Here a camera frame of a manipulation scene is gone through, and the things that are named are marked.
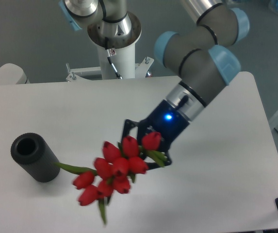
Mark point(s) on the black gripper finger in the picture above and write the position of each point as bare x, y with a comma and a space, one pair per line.
160, 159
128, 126

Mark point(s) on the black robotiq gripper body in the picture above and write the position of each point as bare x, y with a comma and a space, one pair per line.
163, 119

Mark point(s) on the red tulip bouquet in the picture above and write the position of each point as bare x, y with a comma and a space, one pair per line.
115, 171

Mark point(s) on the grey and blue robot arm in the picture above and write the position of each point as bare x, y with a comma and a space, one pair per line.
201, 59

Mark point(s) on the black ribbed cylindrical vase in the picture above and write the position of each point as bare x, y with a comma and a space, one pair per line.
33, 154

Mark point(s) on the white rounded furniture left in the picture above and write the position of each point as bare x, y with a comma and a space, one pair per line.
11, 74

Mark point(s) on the white metal base frame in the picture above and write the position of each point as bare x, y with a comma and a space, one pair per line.
94, 73

